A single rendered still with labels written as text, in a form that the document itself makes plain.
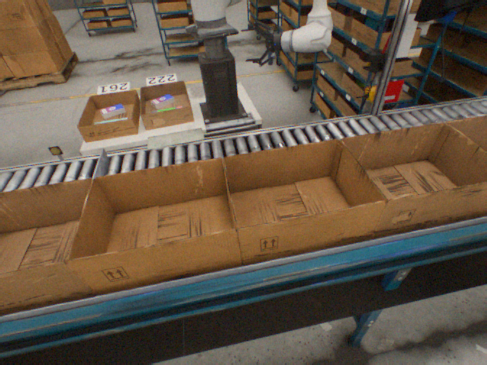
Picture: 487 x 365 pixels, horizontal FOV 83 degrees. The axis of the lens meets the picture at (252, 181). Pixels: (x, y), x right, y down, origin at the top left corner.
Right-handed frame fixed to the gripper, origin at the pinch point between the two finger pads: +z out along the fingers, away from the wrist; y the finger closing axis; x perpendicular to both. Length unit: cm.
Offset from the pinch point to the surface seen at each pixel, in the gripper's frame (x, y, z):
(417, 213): 59, -39, -84
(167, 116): 26, -29, 42
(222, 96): 5.2, -24.1, 17.2
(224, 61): 5.0, -5.6, 11.7
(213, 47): 5.1, 1.3, 16.8
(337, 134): -7, -47, -44
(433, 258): 58, -55, -90
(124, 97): 19, -21, 85
